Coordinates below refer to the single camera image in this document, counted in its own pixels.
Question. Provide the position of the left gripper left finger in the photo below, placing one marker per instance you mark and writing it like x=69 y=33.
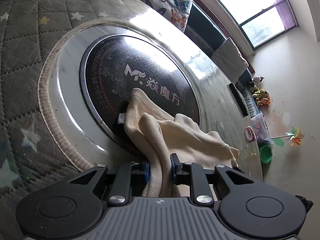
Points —
x=130 y=181

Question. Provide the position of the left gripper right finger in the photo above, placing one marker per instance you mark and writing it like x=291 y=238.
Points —
x=192 y=175

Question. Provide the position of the cream garment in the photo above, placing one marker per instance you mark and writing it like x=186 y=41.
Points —
x=157 y=135

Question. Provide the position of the pink knitted item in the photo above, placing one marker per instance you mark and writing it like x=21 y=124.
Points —
x=249 y=134

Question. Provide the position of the green plastic bucket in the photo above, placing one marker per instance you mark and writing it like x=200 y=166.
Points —
x=265 y=153

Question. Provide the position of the clear plastic storage box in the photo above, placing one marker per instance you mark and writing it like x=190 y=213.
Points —
x=259 y=128

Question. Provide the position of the black remote control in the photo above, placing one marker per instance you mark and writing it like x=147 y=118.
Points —
x=238 y=98

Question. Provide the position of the orange tiger plush toy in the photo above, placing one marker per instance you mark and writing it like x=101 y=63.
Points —
x=263 y=101

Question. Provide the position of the brown green plush toy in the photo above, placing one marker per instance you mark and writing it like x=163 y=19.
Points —
x=259 y=94

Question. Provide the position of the colourful paper pinwheel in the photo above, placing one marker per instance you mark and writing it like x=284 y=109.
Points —
x=294 y=136

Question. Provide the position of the black white plush toy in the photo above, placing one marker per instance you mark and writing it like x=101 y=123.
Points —
x=257 y=79

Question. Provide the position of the grey plain pillow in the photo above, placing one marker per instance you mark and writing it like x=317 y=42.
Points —
x=229 y=59

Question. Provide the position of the blue bench sofa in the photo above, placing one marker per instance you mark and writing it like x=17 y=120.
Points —
x=207 y=33

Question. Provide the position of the green framed window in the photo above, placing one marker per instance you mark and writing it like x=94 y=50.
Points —
x=252 y=23

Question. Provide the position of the grey quilted star tablecloth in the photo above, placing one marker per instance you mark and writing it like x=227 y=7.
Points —
x=68 y=68

